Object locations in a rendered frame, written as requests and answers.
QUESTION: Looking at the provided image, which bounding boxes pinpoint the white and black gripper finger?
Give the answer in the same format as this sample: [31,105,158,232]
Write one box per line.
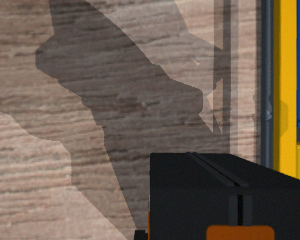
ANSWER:
[134,230,148,240]

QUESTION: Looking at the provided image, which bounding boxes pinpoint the yellow vertical bar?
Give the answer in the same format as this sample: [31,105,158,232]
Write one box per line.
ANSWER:
[273,0,296,178]

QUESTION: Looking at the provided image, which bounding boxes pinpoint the grey shelf rack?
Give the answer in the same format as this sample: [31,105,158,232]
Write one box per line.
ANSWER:
[260,0,274,169]

